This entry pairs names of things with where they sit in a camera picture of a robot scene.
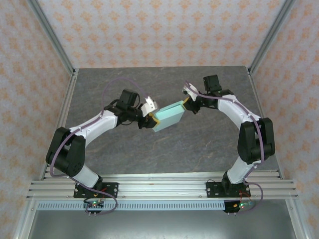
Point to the teal paper box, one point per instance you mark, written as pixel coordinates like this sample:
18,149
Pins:
169,117

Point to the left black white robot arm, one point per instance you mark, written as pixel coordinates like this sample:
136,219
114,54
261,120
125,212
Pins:
69,154

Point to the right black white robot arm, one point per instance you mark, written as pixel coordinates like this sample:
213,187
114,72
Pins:
254,139

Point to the left circuit board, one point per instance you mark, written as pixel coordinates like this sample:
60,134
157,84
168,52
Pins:
94,205

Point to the circuit board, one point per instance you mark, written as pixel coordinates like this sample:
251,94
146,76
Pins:
94,205
240,206

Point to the grey metal shelf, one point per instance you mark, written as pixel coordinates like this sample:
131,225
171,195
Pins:
162,226

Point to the right circuit board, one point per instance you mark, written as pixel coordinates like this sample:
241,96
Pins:
240,206

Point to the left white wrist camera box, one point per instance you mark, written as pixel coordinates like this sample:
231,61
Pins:
149,107

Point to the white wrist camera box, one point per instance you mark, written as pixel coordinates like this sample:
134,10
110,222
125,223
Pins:
190,90
149,107

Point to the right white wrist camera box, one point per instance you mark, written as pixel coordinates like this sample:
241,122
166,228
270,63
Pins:
190,90

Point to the aluminium table side rail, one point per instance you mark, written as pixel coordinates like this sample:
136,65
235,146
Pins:
258,99
70,87

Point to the aluminium rail beam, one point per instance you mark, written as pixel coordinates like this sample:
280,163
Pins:
162,189

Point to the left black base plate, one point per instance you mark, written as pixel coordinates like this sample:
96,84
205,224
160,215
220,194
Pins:
112,189

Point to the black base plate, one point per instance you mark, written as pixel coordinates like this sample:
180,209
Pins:
211,190
112,189

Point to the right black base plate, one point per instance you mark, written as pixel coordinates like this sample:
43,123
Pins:
211,190

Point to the short aluminium frame post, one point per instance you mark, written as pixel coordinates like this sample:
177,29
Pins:
297,221
25,221

